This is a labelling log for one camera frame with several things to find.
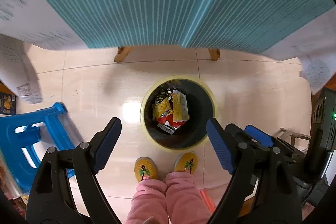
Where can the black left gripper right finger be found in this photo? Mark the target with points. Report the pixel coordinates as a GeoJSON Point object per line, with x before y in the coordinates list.
{"type": "Point", "coordinates": [261, 189]}

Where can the pink trouser legs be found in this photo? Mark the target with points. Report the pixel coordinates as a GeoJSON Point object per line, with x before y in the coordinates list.
{"type": "Point", "coordinates": [176, 200]}

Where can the yellow tall carton box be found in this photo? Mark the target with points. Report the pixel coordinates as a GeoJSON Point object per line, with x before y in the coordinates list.
{"type": "Point", "coordinates": [180, 107]}

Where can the blue plastic stool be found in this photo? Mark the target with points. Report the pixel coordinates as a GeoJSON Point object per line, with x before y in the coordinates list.
{"type": "Point", "coordinates": [20, 132]}

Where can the left yellow slipper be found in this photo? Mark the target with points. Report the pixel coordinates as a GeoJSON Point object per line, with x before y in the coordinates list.
{"type": "Point", "coordinates": [145, 169]}

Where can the yellow rimmed trash bin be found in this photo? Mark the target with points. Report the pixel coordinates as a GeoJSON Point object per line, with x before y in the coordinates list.
{"type": "Point", "coordinates": [157, 103]}

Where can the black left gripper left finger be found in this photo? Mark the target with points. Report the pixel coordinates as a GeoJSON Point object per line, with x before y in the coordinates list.
{"type": "Point", "coordinates": [51, 199]}

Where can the white patterned tablecloth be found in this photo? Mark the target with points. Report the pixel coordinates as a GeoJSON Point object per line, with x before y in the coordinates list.
{"type": "Point", "coordinates": [37, 23]}

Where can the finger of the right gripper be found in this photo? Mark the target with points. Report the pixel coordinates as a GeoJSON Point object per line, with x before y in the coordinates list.
{"type": "Point", "coordinates": [260, 136]}

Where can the yellow slipper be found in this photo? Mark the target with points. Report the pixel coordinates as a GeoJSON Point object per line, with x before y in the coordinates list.
{"type": "Point", "coordinates": [188, 162]}
{"type": "Point", "coordinates": [145, 169]}

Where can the right yellow slipper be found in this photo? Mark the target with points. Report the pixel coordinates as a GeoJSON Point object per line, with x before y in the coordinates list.
{"type": "Point", "coordinates": [188, 162]}

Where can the red snack wrapper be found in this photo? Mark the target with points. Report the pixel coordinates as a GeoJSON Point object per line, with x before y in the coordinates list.
{"type": "Point", "coordinates": [168, 121]}

